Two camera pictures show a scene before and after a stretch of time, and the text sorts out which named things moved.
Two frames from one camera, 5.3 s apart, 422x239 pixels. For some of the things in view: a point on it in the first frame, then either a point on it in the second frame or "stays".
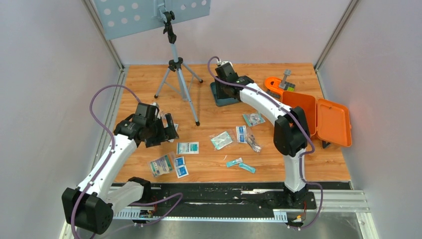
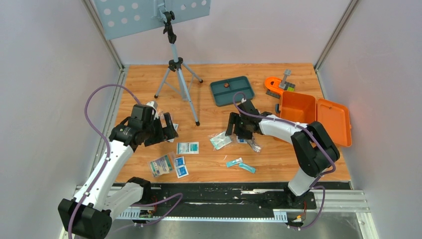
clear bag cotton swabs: x=251 y=140 stays
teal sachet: x=230 y=163 stays
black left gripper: x=167 y=133 stays
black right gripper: x=220 y=94 to x=234 y=118
